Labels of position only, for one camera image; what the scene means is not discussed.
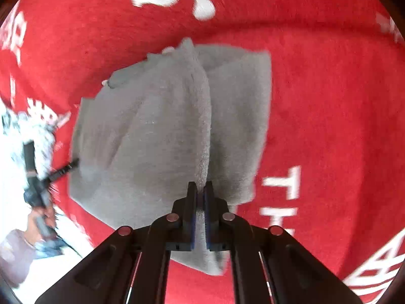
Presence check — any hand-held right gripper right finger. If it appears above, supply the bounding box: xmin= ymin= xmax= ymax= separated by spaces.
xmin=202 ymin=180 xmax=364 ymax=304

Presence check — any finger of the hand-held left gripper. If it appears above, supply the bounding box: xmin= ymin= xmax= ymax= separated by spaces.
xmin=46 ymin=158 xmax=80 ymax=183
xmin=23 ymin=141 xmax=37 ymax=178

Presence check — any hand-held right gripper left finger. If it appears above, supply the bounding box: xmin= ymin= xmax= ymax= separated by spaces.
xmin=35 ymin=181 xmax=198 ymax=304

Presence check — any grey knit sweater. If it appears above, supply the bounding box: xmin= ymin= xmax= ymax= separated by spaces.
xmin=69 ymin=37 xmax=273 ymax=276

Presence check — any person's left forearm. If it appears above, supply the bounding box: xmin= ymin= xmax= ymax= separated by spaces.
xmin=0 ymin=230 xmax=39 ymax=288

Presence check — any person's left hand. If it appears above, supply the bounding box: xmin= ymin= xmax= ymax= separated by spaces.
xmin=26 ymin=205 xmax=58 ymax=245

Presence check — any white floral bedsheet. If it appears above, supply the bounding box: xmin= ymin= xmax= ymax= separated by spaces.
xmin=0 ymin=108 xmax=94 ymax=290

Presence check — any red printed blanket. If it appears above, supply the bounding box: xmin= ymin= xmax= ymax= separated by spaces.
xmin=0 ymin=0 xmax=405 ymax=304

